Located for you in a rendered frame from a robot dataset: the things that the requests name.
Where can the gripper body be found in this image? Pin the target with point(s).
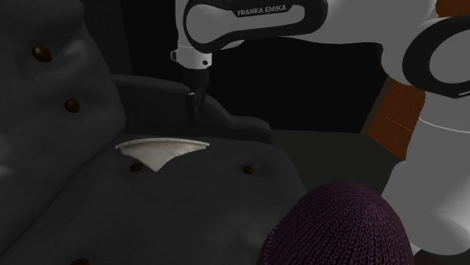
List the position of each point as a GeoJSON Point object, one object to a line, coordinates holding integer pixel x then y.
{"type": "Point", "coordinates": [195, 79]}

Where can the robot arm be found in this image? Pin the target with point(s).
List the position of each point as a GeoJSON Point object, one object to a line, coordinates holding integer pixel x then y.
{"type": "Point", "coordinates": [433, 205]}

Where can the white bowl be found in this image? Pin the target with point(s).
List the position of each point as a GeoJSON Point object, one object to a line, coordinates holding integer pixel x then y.
{"type": "Point", "coordinates": [158, 152]}

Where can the dark grey buttoned sofa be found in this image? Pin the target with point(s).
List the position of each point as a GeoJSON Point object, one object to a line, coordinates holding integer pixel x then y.
{"type": "Point", "coordinates": [154, 213]}

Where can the brown wooden panel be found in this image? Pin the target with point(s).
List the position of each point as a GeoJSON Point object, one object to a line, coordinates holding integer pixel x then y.
{"type": "Point", "coordinates": [396, 110]}

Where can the purple knitted pouf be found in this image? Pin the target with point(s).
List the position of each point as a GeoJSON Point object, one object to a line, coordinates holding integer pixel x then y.
{"type": "Point", "coordinates": [337, 227]}

